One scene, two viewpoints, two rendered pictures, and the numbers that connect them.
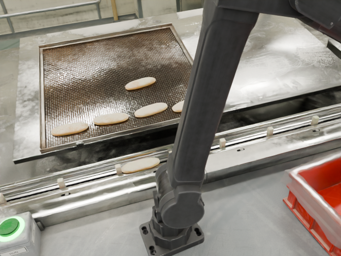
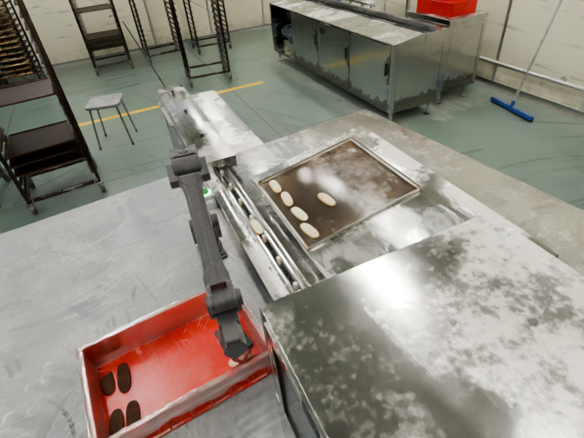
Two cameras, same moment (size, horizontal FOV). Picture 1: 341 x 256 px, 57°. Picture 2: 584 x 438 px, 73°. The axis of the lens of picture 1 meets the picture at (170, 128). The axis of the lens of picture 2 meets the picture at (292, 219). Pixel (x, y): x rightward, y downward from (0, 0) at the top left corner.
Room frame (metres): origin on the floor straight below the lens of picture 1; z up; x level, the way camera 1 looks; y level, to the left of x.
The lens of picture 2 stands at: (0.53, -1.15, 1.83)
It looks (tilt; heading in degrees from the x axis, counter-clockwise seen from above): 38 degrees down; 81
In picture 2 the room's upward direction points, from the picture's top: 6 degrees counter-clockwise
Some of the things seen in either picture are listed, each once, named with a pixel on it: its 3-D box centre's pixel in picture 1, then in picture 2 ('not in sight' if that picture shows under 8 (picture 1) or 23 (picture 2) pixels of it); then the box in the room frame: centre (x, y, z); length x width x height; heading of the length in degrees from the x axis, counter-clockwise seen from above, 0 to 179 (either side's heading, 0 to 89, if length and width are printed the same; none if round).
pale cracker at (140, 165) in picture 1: (140, 164); (256, 226); (0.57, 0.08, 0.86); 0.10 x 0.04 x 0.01; 103
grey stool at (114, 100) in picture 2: not in sight; (111, 121); (-0.64, 3.13, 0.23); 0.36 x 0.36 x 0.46; 89
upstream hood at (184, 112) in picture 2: not in sight; (189, 120); (0.32, 1.18, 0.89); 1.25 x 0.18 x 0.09; 103
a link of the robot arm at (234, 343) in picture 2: not in sight; (230, 322); (0.45, -0.53, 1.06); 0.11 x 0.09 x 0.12; 96
